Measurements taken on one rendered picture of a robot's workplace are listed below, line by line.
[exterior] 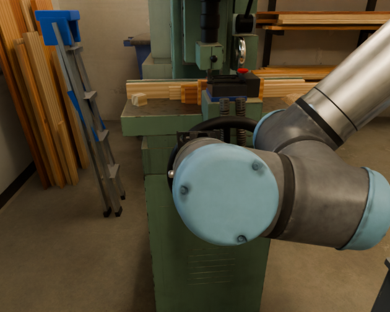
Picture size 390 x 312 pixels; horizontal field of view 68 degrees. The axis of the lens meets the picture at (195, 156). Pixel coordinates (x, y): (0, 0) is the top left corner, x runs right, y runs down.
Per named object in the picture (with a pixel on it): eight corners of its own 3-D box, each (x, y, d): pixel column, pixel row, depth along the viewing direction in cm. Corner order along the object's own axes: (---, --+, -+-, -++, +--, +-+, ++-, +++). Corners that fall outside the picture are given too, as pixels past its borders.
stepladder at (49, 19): (97, 220, 181) (27, 10, 127) (106, 196, 204) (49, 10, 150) (123, 216, 182) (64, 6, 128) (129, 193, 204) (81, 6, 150)
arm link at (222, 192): (275, 260, 26) (163, 246, 25) (241, 215, 38) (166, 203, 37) (298, 157, 25) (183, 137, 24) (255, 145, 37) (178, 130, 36)
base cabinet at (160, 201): (155, 322, 121) (140, 176, 88) (158, 228, 172) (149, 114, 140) (260, 312, 124) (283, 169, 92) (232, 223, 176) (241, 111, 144)
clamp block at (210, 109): (205, 137, 75) (206, 103, 71) (199, 119, 87) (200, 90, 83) (261, 135, 76) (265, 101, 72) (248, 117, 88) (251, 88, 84)
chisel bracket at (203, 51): (199, 75, 88) (199, 46, 84) (195, 67, 101) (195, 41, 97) (223, 75, 89) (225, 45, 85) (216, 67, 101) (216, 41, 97)
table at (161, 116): (116, 151, 74) (113, 129, 71) (129, 113, 101) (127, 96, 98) (342, 142, 79) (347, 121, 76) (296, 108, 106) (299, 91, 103)
